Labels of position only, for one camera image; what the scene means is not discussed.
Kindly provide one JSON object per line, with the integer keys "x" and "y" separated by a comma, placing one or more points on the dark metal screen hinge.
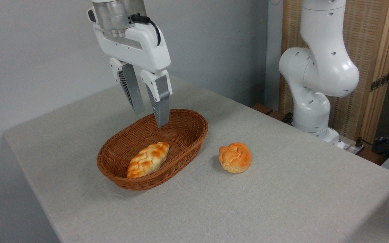
{"x": 380, "y": 82}

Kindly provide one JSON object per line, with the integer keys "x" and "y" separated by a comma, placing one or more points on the grey linen tablecloth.
{"x": 282, "y": 202}

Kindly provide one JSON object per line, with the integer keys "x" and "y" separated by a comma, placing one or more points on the long braided bread loaf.
{"x": 147, "y": 159}

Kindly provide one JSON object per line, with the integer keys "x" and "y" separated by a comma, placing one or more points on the wooden rattan folding screen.
{"x": 370, "y": 40}

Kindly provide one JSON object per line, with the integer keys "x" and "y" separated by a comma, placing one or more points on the brown wicker basket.
{"x": 184, "y": 135}

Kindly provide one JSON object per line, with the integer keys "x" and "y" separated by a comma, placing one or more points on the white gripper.
{"x": 140, "y": 47}

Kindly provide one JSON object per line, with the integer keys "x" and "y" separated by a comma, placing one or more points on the round knotted bread roll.
{"x": 235, "y": 158}

